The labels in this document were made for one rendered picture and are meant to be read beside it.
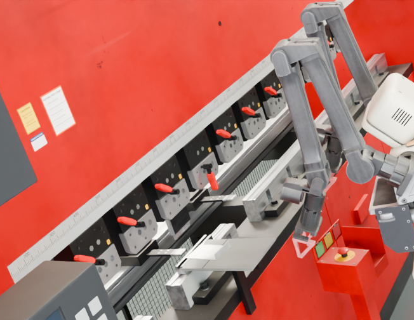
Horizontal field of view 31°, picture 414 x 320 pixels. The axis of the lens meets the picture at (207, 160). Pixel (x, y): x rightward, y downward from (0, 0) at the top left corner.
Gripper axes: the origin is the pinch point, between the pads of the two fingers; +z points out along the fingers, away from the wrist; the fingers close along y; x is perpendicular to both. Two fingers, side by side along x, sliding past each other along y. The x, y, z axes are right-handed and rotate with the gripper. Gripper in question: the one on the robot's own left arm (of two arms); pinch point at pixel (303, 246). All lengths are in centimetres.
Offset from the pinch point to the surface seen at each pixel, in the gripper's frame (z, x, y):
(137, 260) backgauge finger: 26, -53, -3
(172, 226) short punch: 6.2, -41.9, 0.2
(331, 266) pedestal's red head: 20.7, 9.2, -25.0
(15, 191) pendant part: -68, -34, 111
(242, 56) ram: -31, -42, -66
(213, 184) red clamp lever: -2.7, -34.6, -17.7
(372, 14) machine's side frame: -18, -6, -216
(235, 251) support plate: 10.2, -20.9, -2.4
